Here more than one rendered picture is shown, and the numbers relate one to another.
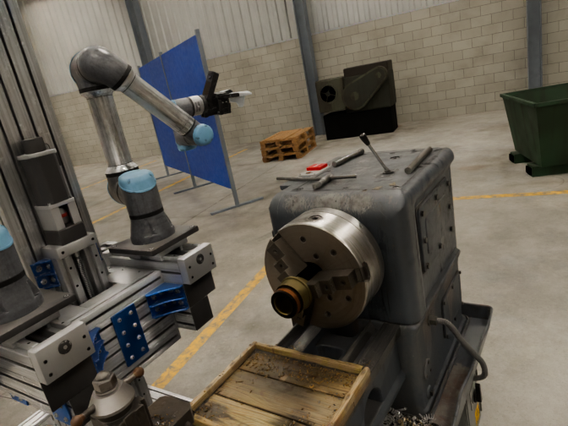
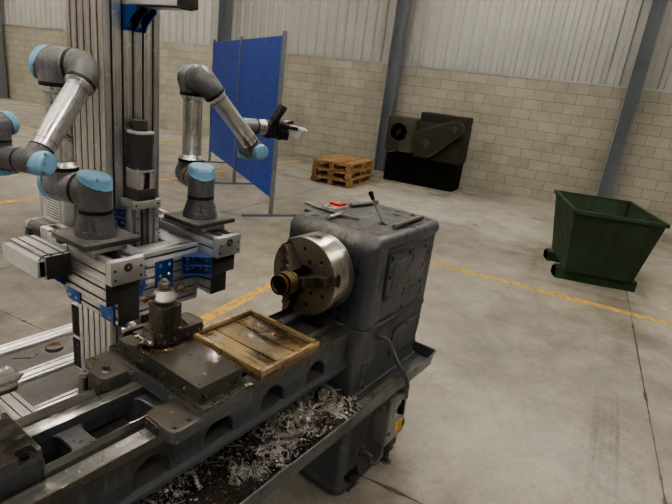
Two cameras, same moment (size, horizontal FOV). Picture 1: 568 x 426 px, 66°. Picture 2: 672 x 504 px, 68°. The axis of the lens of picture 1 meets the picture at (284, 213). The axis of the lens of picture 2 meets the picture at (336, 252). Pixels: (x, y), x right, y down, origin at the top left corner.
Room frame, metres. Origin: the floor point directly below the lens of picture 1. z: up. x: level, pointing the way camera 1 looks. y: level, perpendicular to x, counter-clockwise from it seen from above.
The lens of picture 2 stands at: (-0.74, -0.09, 1.79)
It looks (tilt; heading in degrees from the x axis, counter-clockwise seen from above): 18 degrees down; 358
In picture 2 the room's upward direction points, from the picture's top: 7 degrees clockwise
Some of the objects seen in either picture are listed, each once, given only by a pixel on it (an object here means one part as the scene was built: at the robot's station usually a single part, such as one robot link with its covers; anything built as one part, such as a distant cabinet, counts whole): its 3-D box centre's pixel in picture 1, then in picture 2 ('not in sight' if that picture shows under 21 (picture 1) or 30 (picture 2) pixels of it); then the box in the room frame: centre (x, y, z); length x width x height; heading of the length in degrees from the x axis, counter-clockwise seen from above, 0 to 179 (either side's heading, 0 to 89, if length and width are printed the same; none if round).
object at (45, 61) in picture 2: not in sight; (60, 127); (1.09, 0.88, 1.54); 0.15 x 0.12 x 0.55; 77
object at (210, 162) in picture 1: (178, 122); (237, 113); (7.79, 1.48, 1.18); 4.12 x 0.80 x 2.35; 25
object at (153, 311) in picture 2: (124, 423); (166, 313); (0.66, 0.36, 1.07); 0.07 x 0.07 x 0.10; 54
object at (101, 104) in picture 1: (110, 131); (192, 127); (1.58, 0.54, 1.54); 0.15 x 0.12 x 0.55; 34
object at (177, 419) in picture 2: not in sight; (164, 378); (0.58, 0.33, 0.90); 0.47 x 0.30 x 0.06; 54
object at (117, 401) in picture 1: (110, 395); (164, 293); (0.66, 0.36, 1.13); 0.08 x 0.08 x 0.03
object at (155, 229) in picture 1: (150, 223); (200, 205); (1.47, 0.46, 1.21); 0.15 x 0.15 x 0.10
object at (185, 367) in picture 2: not in sight; (175, 356); (0.62, 0.31, 0.95); 0.43 x 0.17 x 0.05; 54
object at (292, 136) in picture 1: (289, 144); (342, 170); (9.31, -0.39, 0.22); 1.25 x 0.86 x 0.44; 156
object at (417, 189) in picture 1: (370, 222); (362, 257); (1.45, -0.29, 1.06); 0.59 x 0.48 x 0.39; 144
